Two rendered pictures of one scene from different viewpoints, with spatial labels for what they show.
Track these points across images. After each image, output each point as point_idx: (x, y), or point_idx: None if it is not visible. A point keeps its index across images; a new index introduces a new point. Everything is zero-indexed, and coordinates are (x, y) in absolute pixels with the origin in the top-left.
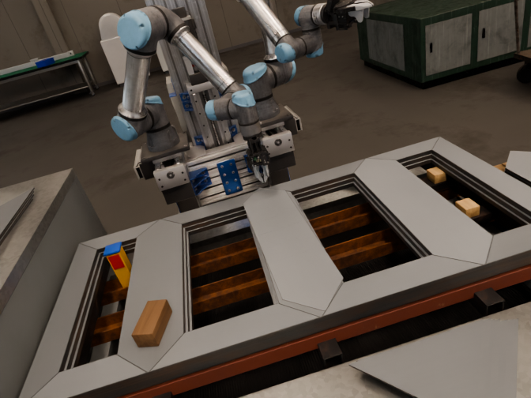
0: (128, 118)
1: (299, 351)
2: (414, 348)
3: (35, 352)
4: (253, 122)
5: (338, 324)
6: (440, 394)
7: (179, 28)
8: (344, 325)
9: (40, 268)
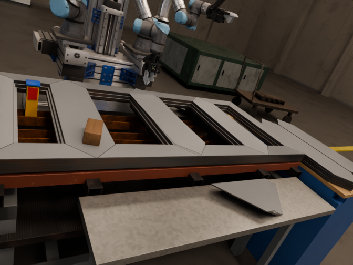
0: (69, 1)
1: (178, 174)
2: (240, 183)
3: None
4: (162, 43)
5: (204, 164)
6: (257, 202)
7: None
8: (205, 166)
9: None
